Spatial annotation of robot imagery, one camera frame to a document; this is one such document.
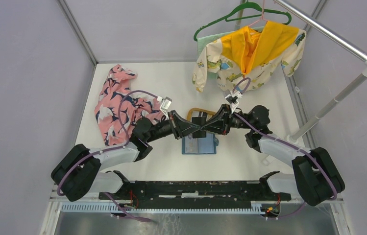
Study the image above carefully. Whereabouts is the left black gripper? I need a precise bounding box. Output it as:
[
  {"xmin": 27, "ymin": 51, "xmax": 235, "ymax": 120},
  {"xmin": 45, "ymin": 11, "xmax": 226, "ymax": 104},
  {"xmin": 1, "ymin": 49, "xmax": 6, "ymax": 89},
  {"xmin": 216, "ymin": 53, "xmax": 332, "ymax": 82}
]
[{"xmin": 146, "ymin": 110, "xmax": 200, "ymax": 143}]

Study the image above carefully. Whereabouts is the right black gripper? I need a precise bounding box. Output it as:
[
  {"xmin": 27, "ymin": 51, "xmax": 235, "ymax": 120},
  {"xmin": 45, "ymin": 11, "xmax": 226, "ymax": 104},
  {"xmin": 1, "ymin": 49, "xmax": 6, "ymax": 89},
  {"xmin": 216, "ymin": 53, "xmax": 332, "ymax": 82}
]
[{"xmin": 200, "ymin": 104, "xmax": 254, "ymax": 136}]

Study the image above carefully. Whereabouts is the oval wooden tray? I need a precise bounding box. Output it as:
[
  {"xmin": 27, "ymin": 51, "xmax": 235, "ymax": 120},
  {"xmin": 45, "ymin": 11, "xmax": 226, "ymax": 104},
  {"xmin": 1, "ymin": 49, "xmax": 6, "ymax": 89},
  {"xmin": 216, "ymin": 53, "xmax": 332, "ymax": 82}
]
[{"xmin": 186, "ymin": 108, "xmax": 216, "ymax": 121}]

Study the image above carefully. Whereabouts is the black credit card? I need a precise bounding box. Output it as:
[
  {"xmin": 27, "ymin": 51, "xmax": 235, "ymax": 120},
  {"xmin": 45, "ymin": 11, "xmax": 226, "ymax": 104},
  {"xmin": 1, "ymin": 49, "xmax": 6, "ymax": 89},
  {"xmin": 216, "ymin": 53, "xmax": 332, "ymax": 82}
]
[{"xmin": 191, "ymin": 116, "xmax": 207, "ymax": 139}]

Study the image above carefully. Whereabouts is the blue leather card holder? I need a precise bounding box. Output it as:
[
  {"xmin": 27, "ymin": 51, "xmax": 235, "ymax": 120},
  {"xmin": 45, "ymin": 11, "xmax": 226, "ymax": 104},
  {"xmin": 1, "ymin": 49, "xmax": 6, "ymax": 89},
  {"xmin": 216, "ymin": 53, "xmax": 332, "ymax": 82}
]
[{"xmin": 182, "ymin": 133, "xmax": 219, "ymax": 155}]

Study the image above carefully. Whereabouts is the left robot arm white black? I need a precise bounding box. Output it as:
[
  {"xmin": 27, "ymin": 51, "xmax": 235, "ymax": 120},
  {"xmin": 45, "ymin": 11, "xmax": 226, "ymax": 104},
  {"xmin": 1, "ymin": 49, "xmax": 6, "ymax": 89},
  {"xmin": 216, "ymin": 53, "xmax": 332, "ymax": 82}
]
[{"xmin": 51, "ymin": 111, "xmax": 201, "ymax": 202}]

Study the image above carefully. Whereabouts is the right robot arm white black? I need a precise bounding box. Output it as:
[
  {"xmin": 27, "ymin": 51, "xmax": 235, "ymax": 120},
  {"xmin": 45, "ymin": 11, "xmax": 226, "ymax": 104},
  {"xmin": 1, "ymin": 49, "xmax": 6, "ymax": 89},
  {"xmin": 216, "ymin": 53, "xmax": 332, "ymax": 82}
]
[{"xmin": 200, "ymin": 104, "xmax": 345, "ymax": 206}]

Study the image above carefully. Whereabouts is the pink shark print garment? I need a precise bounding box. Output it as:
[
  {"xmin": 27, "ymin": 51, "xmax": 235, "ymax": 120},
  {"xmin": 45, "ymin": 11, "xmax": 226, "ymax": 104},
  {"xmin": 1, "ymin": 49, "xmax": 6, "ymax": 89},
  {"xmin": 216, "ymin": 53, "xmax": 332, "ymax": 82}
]
[{"xmin": 94, "ymin": 64, "xmax": 166, "ymax": 146}]

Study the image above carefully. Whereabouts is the dinosaur print yellow lined jacket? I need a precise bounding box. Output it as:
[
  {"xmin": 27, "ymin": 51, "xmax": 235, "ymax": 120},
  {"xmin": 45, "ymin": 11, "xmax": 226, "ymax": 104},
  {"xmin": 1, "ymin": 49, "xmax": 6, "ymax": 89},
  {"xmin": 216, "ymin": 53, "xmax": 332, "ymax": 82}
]
[{"xmin": 192, "ymin": 21, "xmax": 307, "ymax": 92}]

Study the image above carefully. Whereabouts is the light green cloth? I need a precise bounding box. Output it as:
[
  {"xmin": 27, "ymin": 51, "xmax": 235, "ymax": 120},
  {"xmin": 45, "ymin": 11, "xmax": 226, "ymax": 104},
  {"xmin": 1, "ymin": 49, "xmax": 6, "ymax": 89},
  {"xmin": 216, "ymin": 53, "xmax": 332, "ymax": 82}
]
[{"xmin": 197, "ymin": 26, "xmax": 264, "ymax": 62}]

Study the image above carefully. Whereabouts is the green plastic hanger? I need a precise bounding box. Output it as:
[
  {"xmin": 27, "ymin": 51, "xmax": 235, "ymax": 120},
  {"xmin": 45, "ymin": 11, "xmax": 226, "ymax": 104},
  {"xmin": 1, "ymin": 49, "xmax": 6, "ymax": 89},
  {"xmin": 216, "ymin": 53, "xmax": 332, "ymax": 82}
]
[{"xmin": 193, "ymin": 0, "xmax": 293, "ymax": 42}]

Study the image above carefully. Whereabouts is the metal clothes rack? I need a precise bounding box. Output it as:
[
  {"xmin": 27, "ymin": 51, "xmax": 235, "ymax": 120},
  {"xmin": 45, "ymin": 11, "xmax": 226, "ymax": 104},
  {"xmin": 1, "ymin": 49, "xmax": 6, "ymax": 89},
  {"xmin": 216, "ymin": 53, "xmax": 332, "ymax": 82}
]
[{"xmin": 235, "ymin": 0, "xmax": 367, "ymax": 143}]

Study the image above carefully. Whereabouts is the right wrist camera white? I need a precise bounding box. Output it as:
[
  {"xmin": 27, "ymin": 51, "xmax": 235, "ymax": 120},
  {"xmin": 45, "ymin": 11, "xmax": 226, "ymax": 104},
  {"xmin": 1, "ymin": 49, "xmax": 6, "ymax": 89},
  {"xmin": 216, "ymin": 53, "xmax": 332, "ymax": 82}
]
[{"xmin": 224, "ymin": 90, "xmax": 243, "ymax": 113}]

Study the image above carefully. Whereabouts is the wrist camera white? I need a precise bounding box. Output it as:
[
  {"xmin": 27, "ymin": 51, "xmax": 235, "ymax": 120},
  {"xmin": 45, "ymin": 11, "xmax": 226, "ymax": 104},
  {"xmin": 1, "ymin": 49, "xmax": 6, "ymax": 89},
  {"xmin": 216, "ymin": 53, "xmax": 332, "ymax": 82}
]
[
  {"xmin": 224, "ymin": 90, "xmax": 243, "ymax": 113},
  {"xmin": 156, "ymin": 96, "xmax": 172, "ymax": 115}
]

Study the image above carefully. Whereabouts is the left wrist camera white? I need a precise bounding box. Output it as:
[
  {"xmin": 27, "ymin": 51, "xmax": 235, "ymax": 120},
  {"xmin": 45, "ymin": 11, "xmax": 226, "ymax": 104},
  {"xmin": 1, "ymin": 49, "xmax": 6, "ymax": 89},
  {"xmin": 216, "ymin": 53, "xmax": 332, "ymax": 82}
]
[{"xmin": 156, "ymin": 96, "xmax": 172, "ymax": 115}]

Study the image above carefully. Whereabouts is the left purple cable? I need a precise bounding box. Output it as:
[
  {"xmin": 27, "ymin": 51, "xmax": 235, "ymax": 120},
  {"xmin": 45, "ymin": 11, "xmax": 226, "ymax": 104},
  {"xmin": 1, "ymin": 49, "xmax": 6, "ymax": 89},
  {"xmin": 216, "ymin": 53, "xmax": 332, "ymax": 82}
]
[{"xmin": 56, "ymin": 90, "xmax": 165, "ymax": 223}]

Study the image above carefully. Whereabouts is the white plastic bracket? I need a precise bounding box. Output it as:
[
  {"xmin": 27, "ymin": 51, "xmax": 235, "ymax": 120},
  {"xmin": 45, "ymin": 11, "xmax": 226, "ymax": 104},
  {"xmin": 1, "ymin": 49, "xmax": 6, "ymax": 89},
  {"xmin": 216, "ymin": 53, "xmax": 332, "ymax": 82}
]
[{"xmin": 262, "ymin": 155, "xmax": 275, "ymax": 166}]

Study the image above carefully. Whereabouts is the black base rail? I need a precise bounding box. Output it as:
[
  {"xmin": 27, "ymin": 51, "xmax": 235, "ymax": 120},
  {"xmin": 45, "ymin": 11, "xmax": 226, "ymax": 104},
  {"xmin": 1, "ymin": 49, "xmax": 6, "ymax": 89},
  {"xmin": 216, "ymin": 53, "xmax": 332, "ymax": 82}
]
[{"xmin": 112, "ymin": 181, "xmax": 292, "ymax": 209}]

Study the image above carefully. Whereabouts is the pink wire hanger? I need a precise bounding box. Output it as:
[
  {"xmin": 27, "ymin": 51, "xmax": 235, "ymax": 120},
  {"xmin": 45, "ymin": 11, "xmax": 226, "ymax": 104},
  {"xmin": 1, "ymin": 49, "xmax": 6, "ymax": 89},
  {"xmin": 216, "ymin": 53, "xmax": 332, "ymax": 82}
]
[{"xmin": 248, "ymin": 0, "xmax": 267, "ymax": 34}]

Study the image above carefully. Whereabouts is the white toothed cable duct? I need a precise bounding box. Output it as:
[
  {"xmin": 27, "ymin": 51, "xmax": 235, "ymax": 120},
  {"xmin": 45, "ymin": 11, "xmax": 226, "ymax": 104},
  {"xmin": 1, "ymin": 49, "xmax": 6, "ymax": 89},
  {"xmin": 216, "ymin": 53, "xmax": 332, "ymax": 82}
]
[{"xmin": 60, "ymin": 202, "xmax": 264, "ymax": 215}]

